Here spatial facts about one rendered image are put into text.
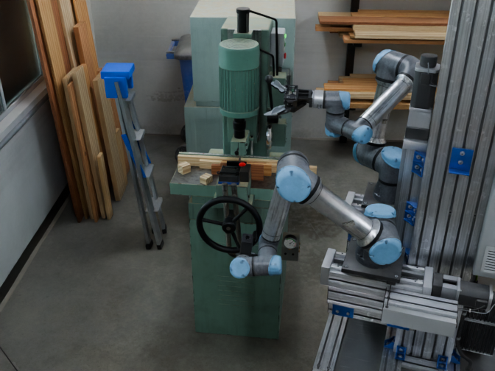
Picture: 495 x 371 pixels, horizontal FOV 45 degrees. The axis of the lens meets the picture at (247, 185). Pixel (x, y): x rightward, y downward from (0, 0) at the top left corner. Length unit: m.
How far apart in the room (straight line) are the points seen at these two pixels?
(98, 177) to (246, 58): 1.85
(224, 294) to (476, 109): 1.53
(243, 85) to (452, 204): 0.97
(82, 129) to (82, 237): 0.71
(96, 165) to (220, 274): 1.44
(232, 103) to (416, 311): 1.13
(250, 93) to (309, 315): 1.35
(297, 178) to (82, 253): 2.19
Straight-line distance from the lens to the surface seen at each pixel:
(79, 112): 3.88
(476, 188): 2.37
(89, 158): 3.99
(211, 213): 2.76
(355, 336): 2.95
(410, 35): 4.42
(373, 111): 2.48
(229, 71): 2.53
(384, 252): 2.15
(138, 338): 3.25
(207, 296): 3.06
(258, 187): 2.66
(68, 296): 3.59
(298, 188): 1.99
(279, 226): 2.26
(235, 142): 2.69
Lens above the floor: 2.23
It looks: 30 degrees down
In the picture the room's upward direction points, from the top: straight up
